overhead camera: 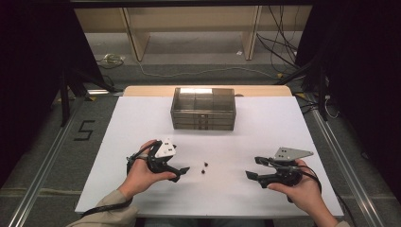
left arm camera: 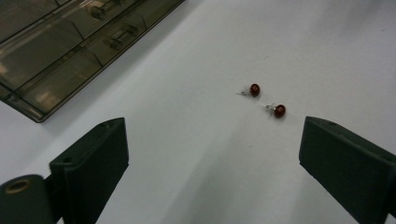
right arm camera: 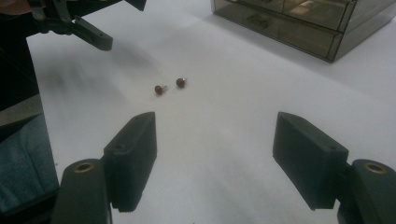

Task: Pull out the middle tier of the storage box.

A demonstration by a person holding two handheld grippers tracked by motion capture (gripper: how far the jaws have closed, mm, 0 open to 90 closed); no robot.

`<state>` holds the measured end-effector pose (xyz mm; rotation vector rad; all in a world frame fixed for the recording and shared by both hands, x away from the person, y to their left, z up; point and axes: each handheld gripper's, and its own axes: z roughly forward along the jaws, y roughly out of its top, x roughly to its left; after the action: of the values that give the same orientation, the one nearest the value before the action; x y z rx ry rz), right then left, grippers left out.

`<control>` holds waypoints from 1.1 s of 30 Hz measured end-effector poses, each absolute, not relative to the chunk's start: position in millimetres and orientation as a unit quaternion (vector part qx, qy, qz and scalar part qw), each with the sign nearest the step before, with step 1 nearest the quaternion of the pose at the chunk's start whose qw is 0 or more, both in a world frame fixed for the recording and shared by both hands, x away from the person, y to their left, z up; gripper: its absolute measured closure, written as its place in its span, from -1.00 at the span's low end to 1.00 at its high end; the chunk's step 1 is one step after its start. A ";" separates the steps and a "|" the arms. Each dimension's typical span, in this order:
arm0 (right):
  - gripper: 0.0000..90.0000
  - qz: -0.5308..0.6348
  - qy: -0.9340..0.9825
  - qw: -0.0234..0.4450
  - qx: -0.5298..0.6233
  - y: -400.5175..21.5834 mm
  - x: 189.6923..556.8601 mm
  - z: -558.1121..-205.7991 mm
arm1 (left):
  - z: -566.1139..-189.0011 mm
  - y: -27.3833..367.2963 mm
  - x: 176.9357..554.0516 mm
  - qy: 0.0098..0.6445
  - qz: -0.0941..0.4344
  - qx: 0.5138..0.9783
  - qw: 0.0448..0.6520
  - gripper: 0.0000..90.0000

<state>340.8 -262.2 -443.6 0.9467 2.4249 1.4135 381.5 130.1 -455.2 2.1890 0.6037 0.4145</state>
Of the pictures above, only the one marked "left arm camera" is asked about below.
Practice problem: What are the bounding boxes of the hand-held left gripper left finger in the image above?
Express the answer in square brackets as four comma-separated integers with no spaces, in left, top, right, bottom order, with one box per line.
[49,117,130,224]

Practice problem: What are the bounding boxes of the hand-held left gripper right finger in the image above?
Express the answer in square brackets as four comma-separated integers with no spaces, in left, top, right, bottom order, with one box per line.
[298,116,396,224]

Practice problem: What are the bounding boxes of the smoky transparent drawer box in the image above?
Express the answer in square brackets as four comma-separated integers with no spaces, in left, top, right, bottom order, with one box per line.
[0,0,186,123]

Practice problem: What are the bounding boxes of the red bead stud earring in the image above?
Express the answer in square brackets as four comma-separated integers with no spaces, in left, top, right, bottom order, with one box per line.
[261,102,287,119]
[235,82,262,98]

